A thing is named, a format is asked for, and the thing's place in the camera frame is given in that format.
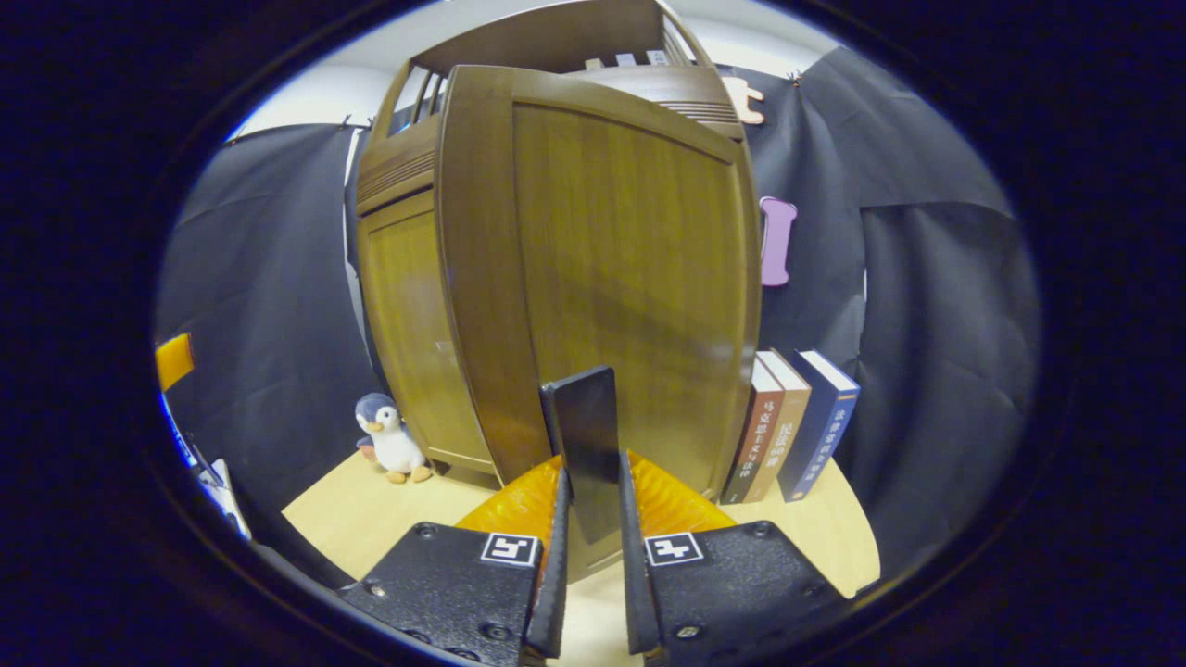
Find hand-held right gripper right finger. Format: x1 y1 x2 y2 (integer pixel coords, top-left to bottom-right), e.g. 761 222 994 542
617 450 849 666

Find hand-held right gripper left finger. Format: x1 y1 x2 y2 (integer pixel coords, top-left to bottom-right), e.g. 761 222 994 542
338 454 573 666

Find black door handle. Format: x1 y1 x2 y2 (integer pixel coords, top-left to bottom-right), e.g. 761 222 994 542
540 366 624 546

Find wooden shoe cabinet door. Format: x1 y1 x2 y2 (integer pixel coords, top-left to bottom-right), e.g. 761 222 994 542
357 190 497 475
435 65 763 585

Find wooden double-door shoe cabinet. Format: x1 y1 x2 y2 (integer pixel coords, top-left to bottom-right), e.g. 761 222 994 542
355 0 766 585

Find white cloth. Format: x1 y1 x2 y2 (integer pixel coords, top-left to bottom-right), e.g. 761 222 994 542
190 457 253 541

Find brown cover book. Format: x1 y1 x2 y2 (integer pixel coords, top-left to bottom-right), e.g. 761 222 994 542
721 355 786 506

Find penguin plush toy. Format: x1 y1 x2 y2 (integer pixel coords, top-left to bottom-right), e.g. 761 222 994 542
354 392 434 485

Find tan cover book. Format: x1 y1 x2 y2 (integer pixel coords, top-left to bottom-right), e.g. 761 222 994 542
741 349 814 504

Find navy blue cover book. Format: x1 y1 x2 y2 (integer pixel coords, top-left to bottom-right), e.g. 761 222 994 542
776 349 861 503

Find black backdrop cloth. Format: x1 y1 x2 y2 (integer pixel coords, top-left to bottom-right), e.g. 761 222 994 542
153 46 1043 585

